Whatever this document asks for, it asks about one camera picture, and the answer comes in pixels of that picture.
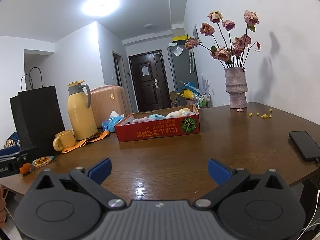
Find white yellow plush toy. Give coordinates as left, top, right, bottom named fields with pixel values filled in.
left=166, top=108, right=195, bottom=119

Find lilac knit cloth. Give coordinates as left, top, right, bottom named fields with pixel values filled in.
left=132, top=117, right=152, bottom=124

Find light blue plush ball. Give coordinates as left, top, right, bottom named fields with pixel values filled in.
left=148, top=114, right=167, bottom=120

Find person's left hand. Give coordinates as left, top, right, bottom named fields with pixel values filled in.
left=0, top=185, right=7, bottom=229

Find orange fruit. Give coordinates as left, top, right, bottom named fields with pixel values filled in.
left=20, top=163, right=31, bottom=175

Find snack bag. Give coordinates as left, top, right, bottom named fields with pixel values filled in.
left=32, top=156, right=54, bottom=168

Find yellow mug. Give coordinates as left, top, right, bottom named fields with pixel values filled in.
left=53, top=129, right=76, bottom=152

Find black paper shopping bag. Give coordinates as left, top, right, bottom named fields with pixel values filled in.
left=9, top=67, right=66, bottom=156

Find yellow thermos jug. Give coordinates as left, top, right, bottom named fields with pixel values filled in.
left=67, top=80, right=98, bottom=141

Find blue tissue pack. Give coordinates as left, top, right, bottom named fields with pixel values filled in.
left=102, top=111, right=125, bottom=133

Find red cardboard box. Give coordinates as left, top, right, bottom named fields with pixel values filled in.
left=115, top=105, right=200, bottom=142

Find pink suitcase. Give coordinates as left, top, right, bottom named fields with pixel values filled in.
left=91, top=85, right=132, bottom=128

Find black smartphone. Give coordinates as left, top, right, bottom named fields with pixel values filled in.
left=289, top=131, right=320, bottom=163

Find pink textured vase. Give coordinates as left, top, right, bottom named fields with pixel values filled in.
left=225, top=67, right=248, bottom=109

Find dark brown entrance door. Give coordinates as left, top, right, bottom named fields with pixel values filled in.
left=129, top=50, right=171, bottom=112

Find dried pink roses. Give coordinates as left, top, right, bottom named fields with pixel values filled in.
left=184, top=10, right=261, bottom=69

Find grey refrigerator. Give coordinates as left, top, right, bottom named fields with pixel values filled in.
left=167, top=44, right=199, bottom=93

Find ceiling lamp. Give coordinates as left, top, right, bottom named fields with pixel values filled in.
left=81, top=0, right=121, bottom=18

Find orange strap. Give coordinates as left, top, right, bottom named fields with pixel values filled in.
left=61, top=129, right=111, bottom=154

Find wire storage cart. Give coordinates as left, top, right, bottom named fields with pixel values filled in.
left=186, top=93, right=212, bottom=109

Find white charging cable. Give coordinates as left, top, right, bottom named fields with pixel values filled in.
left=295, top=158, right=320, bottom=240

